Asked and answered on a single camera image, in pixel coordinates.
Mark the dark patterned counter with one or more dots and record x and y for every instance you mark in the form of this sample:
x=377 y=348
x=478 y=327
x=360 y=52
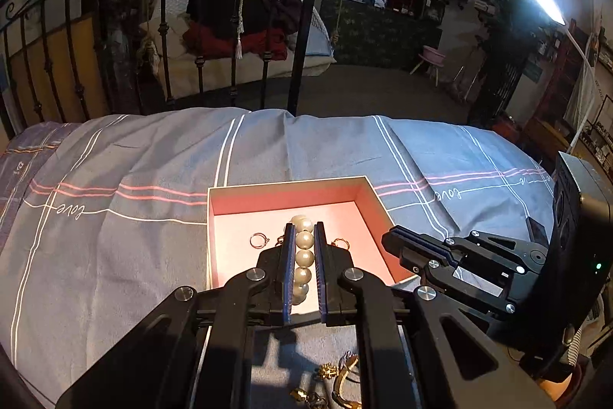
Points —
x=383 y=35

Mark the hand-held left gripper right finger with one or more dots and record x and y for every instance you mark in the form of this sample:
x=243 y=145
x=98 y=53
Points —
x=320 y=275

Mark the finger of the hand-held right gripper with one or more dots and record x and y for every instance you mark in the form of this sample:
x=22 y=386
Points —
x=407 y=255
x=421 y=239

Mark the wooden shelf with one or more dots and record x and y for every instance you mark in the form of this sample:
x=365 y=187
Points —
x=560 y=92

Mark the pile of dark clothes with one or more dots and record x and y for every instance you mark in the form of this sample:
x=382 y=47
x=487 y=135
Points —
x=215 y=30

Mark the grey striped bedsheet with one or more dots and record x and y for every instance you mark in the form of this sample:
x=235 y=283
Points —
x=119 y=255

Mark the gold flower brooch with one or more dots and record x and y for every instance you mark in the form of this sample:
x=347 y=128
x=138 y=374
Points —
x=326 y=372

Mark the white mattress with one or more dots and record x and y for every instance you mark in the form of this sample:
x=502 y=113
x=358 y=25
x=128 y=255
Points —
x=316 y=45

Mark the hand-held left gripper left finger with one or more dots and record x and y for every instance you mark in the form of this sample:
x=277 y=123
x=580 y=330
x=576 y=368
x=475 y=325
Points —
x=289 y=275

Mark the pink cardboard box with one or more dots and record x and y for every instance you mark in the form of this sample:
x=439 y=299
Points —
x=239 y=217

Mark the black iron bed frame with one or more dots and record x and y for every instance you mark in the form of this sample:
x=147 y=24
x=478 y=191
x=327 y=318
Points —
x=306 y=30

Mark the small gold earring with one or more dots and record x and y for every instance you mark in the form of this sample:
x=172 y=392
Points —
x=280 y=240

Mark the black metal rack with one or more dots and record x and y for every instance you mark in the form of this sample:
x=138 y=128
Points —
x=500 y=54

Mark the pink stool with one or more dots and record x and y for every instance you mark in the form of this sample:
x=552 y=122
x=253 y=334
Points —
x=431 y=55

